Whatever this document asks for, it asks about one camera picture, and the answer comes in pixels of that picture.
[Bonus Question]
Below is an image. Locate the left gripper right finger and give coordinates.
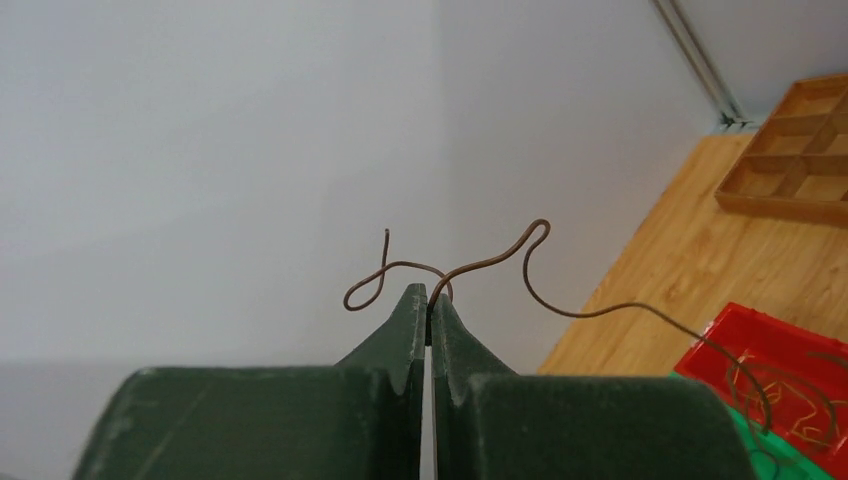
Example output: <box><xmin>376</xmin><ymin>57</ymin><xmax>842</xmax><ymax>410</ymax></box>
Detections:
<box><xmin>430</xmin><ymin>297</ymin><xmax>755</xmax><ymax>479</ymax></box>

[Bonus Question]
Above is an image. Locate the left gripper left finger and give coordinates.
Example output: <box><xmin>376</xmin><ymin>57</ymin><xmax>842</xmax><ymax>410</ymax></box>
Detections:
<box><xmin>74</xmin><ymin>284</ymin><xmax>426</xmax><ymax>479</ymax></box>

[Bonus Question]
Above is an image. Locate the yellow thin cable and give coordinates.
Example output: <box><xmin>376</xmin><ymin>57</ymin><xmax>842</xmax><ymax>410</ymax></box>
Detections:
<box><xmin>725</xmin><ymin>354</ymin><xmax>843</xmax><ymax>448</ymax></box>

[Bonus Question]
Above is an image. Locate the green plastic bin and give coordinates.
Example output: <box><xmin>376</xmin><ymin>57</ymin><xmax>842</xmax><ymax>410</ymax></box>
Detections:
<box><xmin>674</xmin><ymin>362</ymin><xmax>847</xmax><ymax>479</ymax></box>

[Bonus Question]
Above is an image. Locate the red plastic bin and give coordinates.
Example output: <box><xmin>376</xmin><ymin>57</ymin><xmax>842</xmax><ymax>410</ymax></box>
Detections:
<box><xmin>674</xmin><ymin>301</ymin><xmax>848</xmax><ymax>478</ymax></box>

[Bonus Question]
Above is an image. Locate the wooden compartment tray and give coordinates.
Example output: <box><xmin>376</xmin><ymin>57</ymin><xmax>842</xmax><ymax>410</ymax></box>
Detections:
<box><xmin>715</xmin><ymin>73</ymin><xmax>847</xmax><ymax>228</ymax></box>

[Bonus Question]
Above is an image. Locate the right aluminium corner post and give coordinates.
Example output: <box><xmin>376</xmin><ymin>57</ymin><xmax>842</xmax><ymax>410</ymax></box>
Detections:
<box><xmin>650</xmin><ymin>0</ymin><xmax>756</xmax><ymax>133</ymax></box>

